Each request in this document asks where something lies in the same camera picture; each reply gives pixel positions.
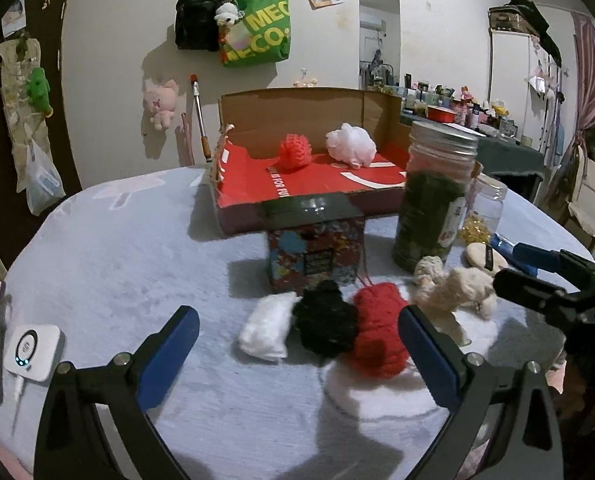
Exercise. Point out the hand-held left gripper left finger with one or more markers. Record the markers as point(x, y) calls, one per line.
point(170, 355)

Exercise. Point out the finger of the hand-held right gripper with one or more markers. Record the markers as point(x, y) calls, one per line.
point(527, 290)
point(535, 257)

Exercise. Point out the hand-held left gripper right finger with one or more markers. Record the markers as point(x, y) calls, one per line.
point(430, 355)

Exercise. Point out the beige powder puff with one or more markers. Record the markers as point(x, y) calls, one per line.
point(477, 255)

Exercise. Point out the red yarn ball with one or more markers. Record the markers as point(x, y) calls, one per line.
point(377, 325)

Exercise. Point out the cream knitted toy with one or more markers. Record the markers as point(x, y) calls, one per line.
point(457, 287)

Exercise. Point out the white soft cloth wad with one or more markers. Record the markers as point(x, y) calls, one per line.
point(267, 332)

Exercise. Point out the black yarn ball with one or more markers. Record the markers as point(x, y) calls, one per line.
point(325, 320)

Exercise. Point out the cardboard box with red lining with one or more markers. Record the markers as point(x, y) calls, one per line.
point(302, 180)

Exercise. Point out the small jar of gold capsules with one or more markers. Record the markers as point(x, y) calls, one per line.
point(487, 200)

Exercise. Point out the chair with cream cover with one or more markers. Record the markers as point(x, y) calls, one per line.
point(585, 200)

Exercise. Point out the side table with dark cloth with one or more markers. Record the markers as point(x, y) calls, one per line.
point(507, 157)

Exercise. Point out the tall jar of green leaves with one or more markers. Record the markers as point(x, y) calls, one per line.
point(430, 205)

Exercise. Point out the white charger device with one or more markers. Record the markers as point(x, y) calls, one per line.
point(32, 352)

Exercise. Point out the patterned box with black lid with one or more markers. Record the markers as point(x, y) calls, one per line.
point(312, 255)

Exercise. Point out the cluster of cosmetic bottles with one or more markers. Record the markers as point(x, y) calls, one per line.
point(470, 107)

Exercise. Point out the white wardrobe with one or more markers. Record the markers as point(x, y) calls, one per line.
point(512, 75)

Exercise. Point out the pink curtain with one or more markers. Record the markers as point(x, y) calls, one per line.
point(590, 70)

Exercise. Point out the white mesh bath pouf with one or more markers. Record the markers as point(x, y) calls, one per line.
point(351, 144)

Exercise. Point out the white plastic bag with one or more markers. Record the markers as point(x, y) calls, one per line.
point(42, 180)

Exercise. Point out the red mesh bath pouf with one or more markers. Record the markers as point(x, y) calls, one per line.
point(296, 150)

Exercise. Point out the bags on wardrobe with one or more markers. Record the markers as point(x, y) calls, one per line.
point(522, 15)

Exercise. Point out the pink pig plush toy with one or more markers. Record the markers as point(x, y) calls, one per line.
point(160, 102)

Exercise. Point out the green plush toy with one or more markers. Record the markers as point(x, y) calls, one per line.
point(38, 87)

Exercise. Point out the beige hanging organiser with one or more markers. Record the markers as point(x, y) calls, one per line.
point(14, 95)

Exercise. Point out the green tote bag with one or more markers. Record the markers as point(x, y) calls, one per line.
point(262, 35)

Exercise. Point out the black backpack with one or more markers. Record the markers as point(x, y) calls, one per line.
point(195, 15)

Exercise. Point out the small white plush toy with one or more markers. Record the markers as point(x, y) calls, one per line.
point(226, 14)

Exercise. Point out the door poster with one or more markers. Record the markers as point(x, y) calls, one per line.
point(13, 12)

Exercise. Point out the wall mirror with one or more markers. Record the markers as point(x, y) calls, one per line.
point(380, 5)

